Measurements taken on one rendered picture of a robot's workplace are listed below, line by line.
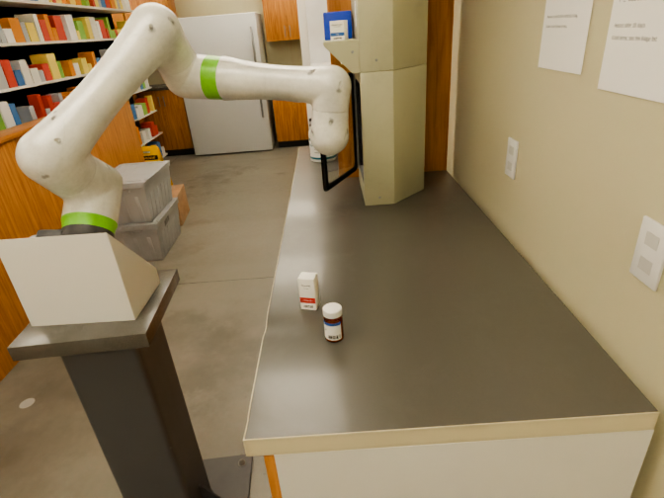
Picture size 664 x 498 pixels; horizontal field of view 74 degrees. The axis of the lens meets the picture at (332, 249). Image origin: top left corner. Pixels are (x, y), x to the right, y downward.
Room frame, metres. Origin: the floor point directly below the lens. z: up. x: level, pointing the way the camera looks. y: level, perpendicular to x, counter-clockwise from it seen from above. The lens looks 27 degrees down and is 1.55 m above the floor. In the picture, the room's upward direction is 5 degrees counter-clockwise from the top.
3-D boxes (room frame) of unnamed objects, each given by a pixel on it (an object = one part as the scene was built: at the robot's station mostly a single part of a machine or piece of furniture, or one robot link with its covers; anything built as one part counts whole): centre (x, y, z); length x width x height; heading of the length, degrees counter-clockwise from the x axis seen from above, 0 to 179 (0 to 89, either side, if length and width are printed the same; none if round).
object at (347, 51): (1.72, -0.08, 1.46); 0.32 x 0.12 x 0.10; 179
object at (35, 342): (1.01, 0.62, 0.92); 0.32 x 0.32 x 0.04; 3
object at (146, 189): (3.41, 1.50, 0.49); 0.60 x 0.42 x 0.33; 179
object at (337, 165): (1.74, -0.06, 1.19); 0.30 x 0.01 x 0.40; 151
